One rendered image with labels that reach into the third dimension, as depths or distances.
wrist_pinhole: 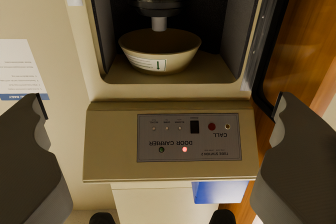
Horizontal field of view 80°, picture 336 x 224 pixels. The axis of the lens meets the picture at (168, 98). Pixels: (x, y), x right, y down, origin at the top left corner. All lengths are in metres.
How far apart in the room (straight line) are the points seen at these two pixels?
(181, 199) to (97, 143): 0.37
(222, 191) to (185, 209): 0.30
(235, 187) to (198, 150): 0.11
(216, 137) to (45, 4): 0.71
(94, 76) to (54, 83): 0.60
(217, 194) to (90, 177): 0.25
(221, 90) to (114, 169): 0.25
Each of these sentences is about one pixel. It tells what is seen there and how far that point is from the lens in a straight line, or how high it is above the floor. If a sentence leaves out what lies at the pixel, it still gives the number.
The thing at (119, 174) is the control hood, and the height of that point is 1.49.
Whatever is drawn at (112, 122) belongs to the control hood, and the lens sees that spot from 0.39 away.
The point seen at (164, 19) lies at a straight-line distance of 0.39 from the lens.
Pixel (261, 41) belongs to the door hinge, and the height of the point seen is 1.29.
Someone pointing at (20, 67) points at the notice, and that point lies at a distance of 1.01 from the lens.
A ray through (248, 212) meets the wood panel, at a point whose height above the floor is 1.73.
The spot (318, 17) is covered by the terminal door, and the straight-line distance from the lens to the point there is 0.30.
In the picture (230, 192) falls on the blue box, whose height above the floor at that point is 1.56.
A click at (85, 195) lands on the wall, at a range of 1.57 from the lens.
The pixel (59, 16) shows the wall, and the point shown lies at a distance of 0.85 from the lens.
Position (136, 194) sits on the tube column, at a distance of 0.65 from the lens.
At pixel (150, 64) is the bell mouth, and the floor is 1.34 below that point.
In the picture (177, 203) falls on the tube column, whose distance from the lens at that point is 0.70.
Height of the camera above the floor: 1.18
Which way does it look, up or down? 34 degrees up
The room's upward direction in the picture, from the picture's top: 179 degrees counter-clockwise
